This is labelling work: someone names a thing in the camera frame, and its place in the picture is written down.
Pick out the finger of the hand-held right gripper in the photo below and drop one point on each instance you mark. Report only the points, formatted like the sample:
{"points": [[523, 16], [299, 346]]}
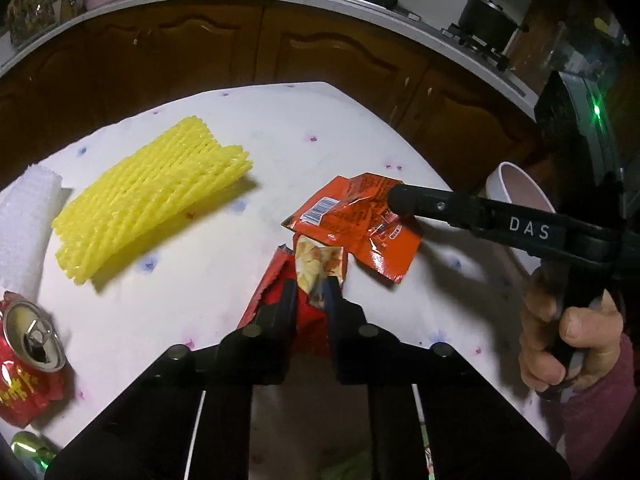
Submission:
{"points": [[450, 207]]}

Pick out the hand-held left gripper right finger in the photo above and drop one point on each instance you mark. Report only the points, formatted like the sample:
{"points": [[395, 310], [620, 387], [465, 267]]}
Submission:
{"points": [[331, 300]]}

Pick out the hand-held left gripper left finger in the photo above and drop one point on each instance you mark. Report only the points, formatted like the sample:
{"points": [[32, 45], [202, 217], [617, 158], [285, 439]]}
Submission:
{"points": [[285, 310]]}

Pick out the red snack wrapper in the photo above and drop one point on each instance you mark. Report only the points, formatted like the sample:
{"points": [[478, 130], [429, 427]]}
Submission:
{"points": [[312, 265]]}

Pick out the white plastic bin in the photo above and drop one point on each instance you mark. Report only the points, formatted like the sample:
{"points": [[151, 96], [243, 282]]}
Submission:
{"points": [[500, 185]]}

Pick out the orange snack wrapper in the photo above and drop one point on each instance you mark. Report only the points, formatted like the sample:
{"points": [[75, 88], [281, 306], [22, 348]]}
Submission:
{"points": [[350, 220]]}

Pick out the person's right forearm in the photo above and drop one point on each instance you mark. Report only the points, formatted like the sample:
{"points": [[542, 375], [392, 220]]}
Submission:
{"points": [[610, 410]]}

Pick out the person's right hand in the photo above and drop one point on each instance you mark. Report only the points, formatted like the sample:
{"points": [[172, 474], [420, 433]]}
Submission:
{"points": [[585, 325]]}

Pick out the white floral tablecloth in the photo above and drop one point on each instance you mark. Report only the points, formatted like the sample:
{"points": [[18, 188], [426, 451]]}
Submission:
{"points": [[200, 310]]}

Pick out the black pot with lid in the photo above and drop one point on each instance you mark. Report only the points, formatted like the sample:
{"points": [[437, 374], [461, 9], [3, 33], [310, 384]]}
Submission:
{"points": [[485, 20]]}

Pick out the yellow foam fruit net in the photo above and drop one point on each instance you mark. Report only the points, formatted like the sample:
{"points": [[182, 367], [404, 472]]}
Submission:
{"points": [[150, 185]]}

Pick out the steel gas stove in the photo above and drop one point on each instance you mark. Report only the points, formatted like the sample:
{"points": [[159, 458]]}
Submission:
{"points": [[430, 22]]}

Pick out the crushed red drink can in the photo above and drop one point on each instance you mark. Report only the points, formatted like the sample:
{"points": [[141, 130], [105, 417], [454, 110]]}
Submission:
{"points": [[25, 385]]}

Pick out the wooden kitchen cabinets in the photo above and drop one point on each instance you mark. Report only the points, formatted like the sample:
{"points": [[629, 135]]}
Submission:
{"points": [[200, 50]]}

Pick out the white foam fruit net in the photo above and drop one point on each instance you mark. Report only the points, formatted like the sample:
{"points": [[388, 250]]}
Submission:
{"points": [[25, 220]]}

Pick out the green foil wrapper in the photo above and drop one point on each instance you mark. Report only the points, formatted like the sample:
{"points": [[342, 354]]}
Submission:
{"points": [[30, 445]]}

